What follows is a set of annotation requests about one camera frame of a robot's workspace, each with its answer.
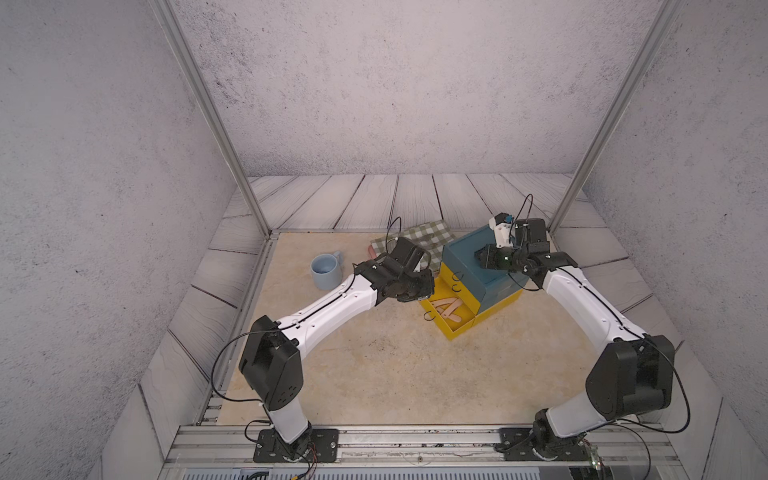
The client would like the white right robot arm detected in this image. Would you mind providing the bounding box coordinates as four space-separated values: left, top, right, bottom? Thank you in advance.
475 244 675 460

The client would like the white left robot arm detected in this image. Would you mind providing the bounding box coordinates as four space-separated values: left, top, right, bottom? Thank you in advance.
238 254 435 448

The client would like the teal drawer cabinet box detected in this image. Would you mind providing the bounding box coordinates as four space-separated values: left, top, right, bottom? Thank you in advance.
442 226 528 313

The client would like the green checkered cloth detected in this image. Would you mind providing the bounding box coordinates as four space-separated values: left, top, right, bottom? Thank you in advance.
368 220 457 274

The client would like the light blue mug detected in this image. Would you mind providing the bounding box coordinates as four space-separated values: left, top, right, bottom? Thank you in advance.
310 251 343 291

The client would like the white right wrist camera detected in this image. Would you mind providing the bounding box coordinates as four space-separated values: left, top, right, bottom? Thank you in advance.
488 212 514 248

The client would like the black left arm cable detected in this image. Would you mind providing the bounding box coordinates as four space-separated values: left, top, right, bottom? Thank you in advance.
209 215 433 448

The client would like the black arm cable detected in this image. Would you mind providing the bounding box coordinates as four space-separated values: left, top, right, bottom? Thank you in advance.
209 215 433 448
506 193 692 480

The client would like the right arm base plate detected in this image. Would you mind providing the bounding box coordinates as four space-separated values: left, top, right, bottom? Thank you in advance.
493 427 590 462

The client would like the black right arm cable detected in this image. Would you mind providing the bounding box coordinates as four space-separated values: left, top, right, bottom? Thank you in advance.
506 193 692 480

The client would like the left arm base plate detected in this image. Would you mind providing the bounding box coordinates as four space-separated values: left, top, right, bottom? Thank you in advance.
253 426 340 464

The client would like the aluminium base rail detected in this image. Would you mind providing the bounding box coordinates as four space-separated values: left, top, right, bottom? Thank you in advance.
160 425 688 479

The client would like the aluminium frame post right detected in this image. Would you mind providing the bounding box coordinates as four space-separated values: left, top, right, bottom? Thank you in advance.
548 0 684 234

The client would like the aluminium frame post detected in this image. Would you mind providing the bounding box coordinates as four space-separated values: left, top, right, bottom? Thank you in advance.
548 0 684 234
149 0 271 238

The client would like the aluminium frame post left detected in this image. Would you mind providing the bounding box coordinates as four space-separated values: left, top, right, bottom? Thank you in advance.
149 0 271 238

